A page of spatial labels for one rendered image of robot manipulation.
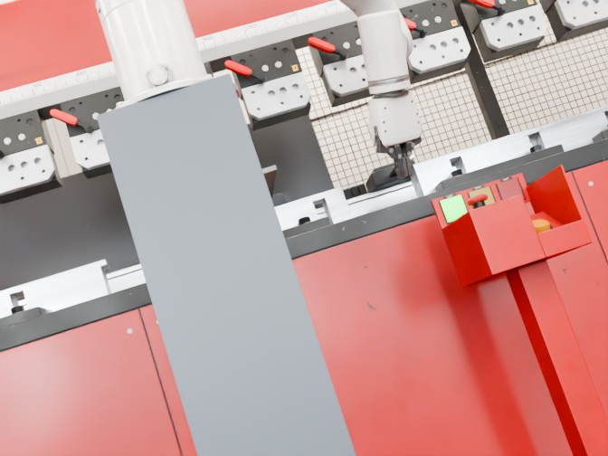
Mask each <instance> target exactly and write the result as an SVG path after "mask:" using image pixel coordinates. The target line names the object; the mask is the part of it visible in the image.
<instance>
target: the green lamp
mask: <svg viewBox="0 0 608 456"><path fill-rule="evenodd" d="M440 202H441V205H442V209H443V211H444V214H445V216H446V219H447V222H448V223H449V222H452V221H455V220H456V219H458V218H459V217H461V216H462V215H464V214H465V213H467V210H466V207H465V205H464V203H463V200H462V198H461V195H457V196H454V197H452V198H448V199H445V200H442V201H440Z"/></svg>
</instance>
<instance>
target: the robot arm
mask: <svg viewBox="0 0 608 456"><path fill-rule="evenodd" d="M338 1H339V2H341V3H343V4H344V5H346V6H347V7H348V8H349V9H350V10H351V11H352V12H353V13H354V14H355V15H356V16H357V17H358V18H357V25H358V31H359V35H360V41H361V46H362V52H363V56H364V62H365V67H366V77H367V82H368V88H369V92H370V94H375V96H373V98H372V99H370V100H369V124H370V133H371V139H372V143H373V145H374V146H376V152H377V153H381V154H387V155H389V156H390V157H391V158H393V159H394V167H395V172H396V174H397V176H399V177H408V176H411V175H412V167H411V161H410V156H411V155H412V151H413V148H414V146H416V145H418V144H419V143H421V142H422V138H421V135H422V126H421V121H420V117H419V112H418V109H417V106H416V102H415V99H414V97H413V94H412V92H411V91H409V90H407V89H406V88H409V87H411V84H410V78H409V73H408V67H407V61H406V59H408V57H409V56H410V55H411V53H412V51H413V38H412V36H411V33H410V31H409V28H408V26H407V24H406V22H405V20H404V18H403V16H402V14H401V12H400V10H399V9H398V7H397V5H396V3H395V2H394V0H338ZM94 2H95V5H96V7H97V11H98V14H99V17H100V22H101V25H102V28H103V31H104V34H105V37H106V40H107V44H108V47H109V51H110V55H111V58H112V61H113V63H114V67H115V70H116V73H117V76H118V79H119V84H120V88H121V90H122V93H123V97H124V100H125V101H124V102H123V101H121V102H118V103H117V104H116V108H115V109H119V108H122V107H125V106H128V105H131V104H134V103H137V102H140V101H142V100H148V99H151V98H154V97H156V96H159V95H162V94H166V93H168V92H171V91H174V90H179V89H182V88H185V87H188V86H191V85H194V84H196V83H199V82H202V81H208V80H211V79H213V78H216V77H212V75H211V74H207V73H206V70H205V67H204V63H203V59H202V56H201V53H200V51H199V48H198V45H197V42H196V39H195V35H194V32H193V29H192V26H191V24H190V20H189V17H188V14H187V11H186V9H185V4H184V1H183V0H94Z"/></svg>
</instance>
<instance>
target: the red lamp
mask: <svg viewBox="0 0 608 456"><path fill-rule="evenodd" d="M497 186H498V189H499V192H500V194H501V197H502V200H505V199H509V198H511V197H513V196H517V195H522V196H523V199H525V197H524V195H523V193H522V190H521V187H520V185H519V182H518V179H517V178H514V179H510V180H508V181H505V182H502V183H498V184H497Z"/></svg>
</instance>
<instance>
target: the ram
mask: <svg viewBox="0 0 608 456"><path fill-rule="evenodd" d="M183 1H184V4H185V9H186V11H187V14H188V17H189V20H190V24H191V26H192V29H193V32H194V35H195V39H196V38H199V37H203V36H206V35H209V34H213V33H219V32H222V31H226V30H229V29H233V28H236V27H239V26H243V25H246V24H252V23H256V22H259V21H262V20H265V19H269V18H272V17H275V16H279V15H283V14H288V13H292V12H295V11H298V10H302V9H305V8H309V7H312V6H315V5H322V4H325V3H328V2H332V1H335V0H183ZM425 1H428V0H394V2H395V3H396V5H397V7H398V9H399V8H403V7H406V6H409V5H415V4H418V3H421V2H425ZM357 18H358V17H357V16H356V15H355V14H354V13H353V12H352V11H351V10H346V11H344V12H340V13H337V14H331V15H328V16H324V17H320V18H318V19H314V20H311V21H307V22H304V23H301V24H294V25H292V26H288V27H285V28H281V29H278V30H275V31H271V32H268V33H262V34H259V35H255V36H252V37H249V38H245V39H242V40H239V41H235V42H232V43H226V44H223V45H219V46H216V47H213V48H209V49H206V50H202V51H200V53H201V56H202V59H203V62H210V65H211V68H212V71H213V73H215V72H219V71H224V70H227V69H226V68H225V65H224V63H225V62H226V61H227V60H228V61H230V60H231V57H230V56H231V55H234V54H236V53H240V52H246V51H249V50H252V49H256V48H259V47H262V46H266V45H269V44H273V43H278V42H282V41H285V40H289V39H291V40H292V42H293V45H294V48H295V50H298V49H302V48H305V47H309V43H308V40H309V38H310V37H311V35H312V33H314V32H317V31H321V30H324V29H328V28H330V27H334V26H338V25H341V24H346V23H350V22H354V21H356V20H357ZM107 62H113V61H112V58H111V55H110V51H109V47H108V44H107V40H106V37H105V34H104V31H103V28H102V25H101V22H100V17H99V14H98V11H97V7H96V5H95V2H94V0H19V1H15V2H12V3H9V4H5V5H0V92H1V91H5V90H10V89H14V88H18V87H21V86H24V85H28V84H31V83H35V82H37V81H44V80H47V79H50V78H54V77H57V76H61V75H64V74H67V73H71V72H75V71H80V70H84V69H87V68H90V67H94V66H97V65H101V64H104V63H107ZM119 86H120V84H119V79H118V76H117V74H114V75H111V76H108V77H104V78H101V79H97V80H95V81H88V82H85V83H82V84H78V85H75V86H71V87H69V88H65V89H61V90H56V91H52V92H49V93H45V94H43V95H39V96H35V97H32V98H29V99H25V100H19V101H17V102H13V103H9V104H6V105H3V106H0V119H5V118H9V117H12V116H15V115H19V114H22V113H25V112H28V111H32V110H35V109H37V110H38V111H39V112H40V114H41V115H42V116H43V118H44V119H45V120H47V119H53V117H52V116H51V114H50V113H51V112H50V110H52V109H57V110H59V111H62V109H61V106H60V103H61V102H64V101H67V100H74V99H77V98H80V97H83V96H87V95H91V94H93V93H97V92H100V91H104V90H109V89H113V88H116V87H119Z"/></svg>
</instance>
